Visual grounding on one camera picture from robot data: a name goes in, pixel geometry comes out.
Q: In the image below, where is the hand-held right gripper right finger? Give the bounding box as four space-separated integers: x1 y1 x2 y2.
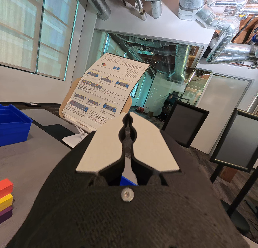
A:
128 112 180 186

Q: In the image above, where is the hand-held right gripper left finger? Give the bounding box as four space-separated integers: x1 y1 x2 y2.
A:
76 112 128 186

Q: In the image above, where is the blue plastic bin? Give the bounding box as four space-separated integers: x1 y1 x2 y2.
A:
0 104 33 147
120 175 138 186

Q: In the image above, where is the orange cube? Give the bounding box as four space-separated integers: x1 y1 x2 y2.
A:
0 178 14 198

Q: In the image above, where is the yellow cube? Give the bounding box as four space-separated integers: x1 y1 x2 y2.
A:
0 193 13 212

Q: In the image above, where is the purple cube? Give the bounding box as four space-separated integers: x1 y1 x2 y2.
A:
0 205 13 224

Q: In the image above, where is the black panel stand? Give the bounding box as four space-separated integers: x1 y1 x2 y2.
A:
162 100 210 149

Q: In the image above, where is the small paned window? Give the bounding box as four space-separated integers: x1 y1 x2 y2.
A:
130 82 139 98

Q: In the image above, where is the wooden instruction board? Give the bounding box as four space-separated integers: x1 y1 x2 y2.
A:
58 53 150 131

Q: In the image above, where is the frosted glass door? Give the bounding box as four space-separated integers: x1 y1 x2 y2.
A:
196 74 252 154

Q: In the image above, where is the grey display panel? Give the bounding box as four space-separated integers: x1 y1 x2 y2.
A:
210 108 258 173

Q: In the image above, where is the black metal pole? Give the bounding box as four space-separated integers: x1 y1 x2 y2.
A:
227 171 257 217

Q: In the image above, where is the black round stand base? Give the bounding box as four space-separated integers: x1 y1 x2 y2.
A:
221 200 251 236

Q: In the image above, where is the large gridded window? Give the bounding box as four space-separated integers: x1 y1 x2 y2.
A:
0 0 79 81

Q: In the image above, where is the shiny metal ceiling pipe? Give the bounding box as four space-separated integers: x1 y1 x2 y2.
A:
131 0 147 21

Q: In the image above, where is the white pin on wire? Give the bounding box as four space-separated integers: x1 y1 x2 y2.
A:
63 99 71 118

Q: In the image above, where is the ribbed duct behind glass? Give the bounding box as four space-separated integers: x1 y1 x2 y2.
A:
167 44 191 83

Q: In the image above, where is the silver ventilation duct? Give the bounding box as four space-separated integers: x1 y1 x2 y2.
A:
141 0 162 19
80 0 112 21

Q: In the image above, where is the large branching silver duct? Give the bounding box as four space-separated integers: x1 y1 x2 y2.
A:
178 0 258 65

